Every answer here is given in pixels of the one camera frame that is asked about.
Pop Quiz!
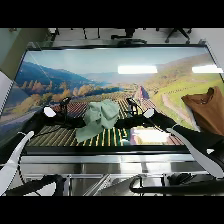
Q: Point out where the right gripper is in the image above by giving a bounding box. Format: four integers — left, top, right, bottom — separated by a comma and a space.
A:
113, 116, 141, 130

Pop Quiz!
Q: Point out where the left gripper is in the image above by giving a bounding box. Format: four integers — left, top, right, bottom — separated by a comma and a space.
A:
65, 116, 88, 130

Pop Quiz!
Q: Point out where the pale green shirt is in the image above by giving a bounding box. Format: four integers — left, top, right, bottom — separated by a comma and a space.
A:
75, 99, 121, 143

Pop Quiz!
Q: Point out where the brown T-shirt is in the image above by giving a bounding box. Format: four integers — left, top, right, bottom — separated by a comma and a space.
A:
181, 86, 224, 137

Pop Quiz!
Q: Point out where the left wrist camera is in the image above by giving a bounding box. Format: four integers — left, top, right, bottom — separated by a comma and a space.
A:
59, 96, 73, 118

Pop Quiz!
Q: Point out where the silver frame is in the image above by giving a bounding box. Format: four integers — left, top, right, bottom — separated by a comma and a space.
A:
0, 153, 224, 197

